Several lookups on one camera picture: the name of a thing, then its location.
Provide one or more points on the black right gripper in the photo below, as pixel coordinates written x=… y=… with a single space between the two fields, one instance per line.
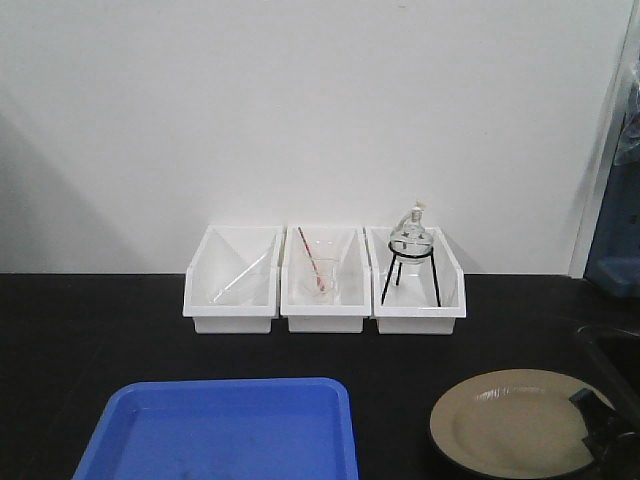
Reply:
x=621 y=442

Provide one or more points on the beige plate with black rim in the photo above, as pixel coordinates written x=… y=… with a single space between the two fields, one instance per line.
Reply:
x=513 y=424

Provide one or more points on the blue plastic tray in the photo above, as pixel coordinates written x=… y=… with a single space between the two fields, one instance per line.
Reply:
x=283 y=428

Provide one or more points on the black sink basin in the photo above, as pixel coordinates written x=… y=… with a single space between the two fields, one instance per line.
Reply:
x=615 y=353

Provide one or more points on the blue pegboard drying rack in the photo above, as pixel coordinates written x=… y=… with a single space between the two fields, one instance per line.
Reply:
x=613 y=262

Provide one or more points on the white bin right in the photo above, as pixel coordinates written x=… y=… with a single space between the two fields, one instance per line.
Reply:
x=410 y=307

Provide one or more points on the white bin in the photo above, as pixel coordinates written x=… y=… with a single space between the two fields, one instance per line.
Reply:
x=345 y=244
x=410 y=307
x=223 y=252

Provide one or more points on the glass alcohol lamp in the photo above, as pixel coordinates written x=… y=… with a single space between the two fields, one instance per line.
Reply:
x=409 y=240

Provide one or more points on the white bin middle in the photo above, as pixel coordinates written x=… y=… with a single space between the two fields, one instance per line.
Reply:
x=345 y=244

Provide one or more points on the glass beaker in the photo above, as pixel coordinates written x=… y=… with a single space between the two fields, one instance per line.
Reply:
x=328 y=271

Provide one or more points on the white bin left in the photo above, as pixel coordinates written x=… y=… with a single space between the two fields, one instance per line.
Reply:
x=223 y=252

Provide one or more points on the glass rod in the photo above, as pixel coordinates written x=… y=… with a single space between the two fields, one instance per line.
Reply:
x=248 y=287

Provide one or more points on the black wire tripod stand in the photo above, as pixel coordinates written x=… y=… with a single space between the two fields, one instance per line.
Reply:
x=410 y=265

